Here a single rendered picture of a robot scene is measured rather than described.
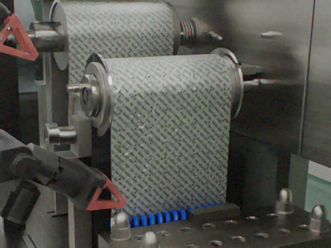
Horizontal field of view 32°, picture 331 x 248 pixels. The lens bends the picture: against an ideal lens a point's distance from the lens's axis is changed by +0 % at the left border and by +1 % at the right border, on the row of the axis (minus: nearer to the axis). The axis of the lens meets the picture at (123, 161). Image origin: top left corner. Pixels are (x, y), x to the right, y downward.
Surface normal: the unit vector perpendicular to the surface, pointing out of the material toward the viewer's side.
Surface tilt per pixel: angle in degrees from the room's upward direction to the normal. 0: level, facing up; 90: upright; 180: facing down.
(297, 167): 90
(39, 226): 0
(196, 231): 0
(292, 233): 0
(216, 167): 90
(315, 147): 90
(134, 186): 90
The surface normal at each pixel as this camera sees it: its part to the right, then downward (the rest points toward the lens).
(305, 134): -0.93, 0.11
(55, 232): 0.00, -0.96
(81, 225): 0.38, 0.25
